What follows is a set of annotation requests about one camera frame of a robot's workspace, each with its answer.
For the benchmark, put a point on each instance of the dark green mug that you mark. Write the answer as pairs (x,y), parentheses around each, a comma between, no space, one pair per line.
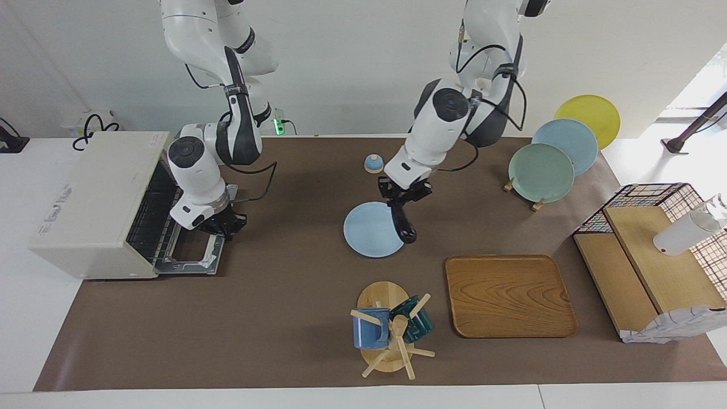
(420,326)

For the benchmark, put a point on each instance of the wooden serving tray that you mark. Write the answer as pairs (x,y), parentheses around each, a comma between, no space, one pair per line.
(511,295)

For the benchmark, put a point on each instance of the small blue lid wooden knob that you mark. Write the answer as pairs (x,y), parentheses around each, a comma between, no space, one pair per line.
(373,165)

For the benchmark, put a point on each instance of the beige toaster oven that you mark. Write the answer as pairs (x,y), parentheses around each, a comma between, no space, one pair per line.
(91,199)

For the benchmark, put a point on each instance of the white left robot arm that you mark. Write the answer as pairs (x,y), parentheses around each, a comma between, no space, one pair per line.
(448,113)

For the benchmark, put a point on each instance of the wooden plate rack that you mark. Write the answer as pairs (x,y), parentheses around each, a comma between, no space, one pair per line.
(538,204)

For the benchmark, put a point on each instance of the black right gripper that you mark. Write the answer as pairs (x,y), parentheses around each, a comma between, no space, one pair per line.
(224,221)

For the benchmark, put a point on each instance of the wooden step shelf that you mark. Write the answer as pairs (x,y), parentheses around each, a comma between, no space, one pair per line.
(653,255)

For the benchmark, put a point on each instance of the black clamp mount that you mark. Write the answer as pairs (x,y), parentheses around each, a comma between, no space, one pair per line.
(11,145)

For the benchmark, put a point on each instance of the light blue racked plate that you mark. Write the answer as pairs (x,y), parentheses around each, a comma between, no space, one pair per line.
(573,136)

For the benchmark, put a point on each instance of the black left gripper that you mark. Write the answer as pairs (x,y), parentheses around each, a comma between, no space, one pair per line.
(406,193)

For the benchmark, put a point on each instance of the pale green plate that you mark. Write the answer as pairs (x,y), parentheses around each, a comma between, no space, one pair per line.
(539,173)

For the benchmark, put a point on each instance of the black stand pole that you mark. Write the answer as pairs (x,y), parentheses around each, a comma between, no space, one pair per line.
(690,132)

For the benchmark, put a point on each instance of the wooden mug tree stand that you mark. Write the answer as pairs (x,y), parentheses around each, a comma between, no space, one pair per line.
(380,295)

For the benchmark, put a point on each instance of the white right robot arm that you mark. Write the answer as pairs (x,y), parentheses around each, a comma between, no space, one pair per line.
(199,170)

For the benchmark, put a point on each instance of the white cup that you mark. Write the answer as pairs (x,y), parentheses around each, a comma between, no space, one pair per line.
(681,233)

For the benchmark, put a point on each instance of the blue mug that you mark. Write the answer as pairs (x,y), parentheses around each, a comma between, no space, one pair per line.
(369,335)

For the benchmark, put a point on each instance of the dark purple eggplant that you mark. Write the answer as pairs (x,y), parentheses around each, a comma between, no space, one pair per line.
(406,230)

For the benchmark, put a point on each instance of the yellow plate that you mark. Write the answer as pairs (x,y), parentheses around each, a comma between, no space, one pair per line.
(590,111)

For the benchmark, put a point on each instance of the brown table mat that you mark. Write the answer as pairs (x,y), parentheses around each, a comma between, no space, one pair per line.
(284,312)

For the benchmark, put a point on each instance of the white wall socket box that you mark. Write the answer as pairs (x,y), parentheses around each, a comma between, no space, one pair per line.
(71,122)

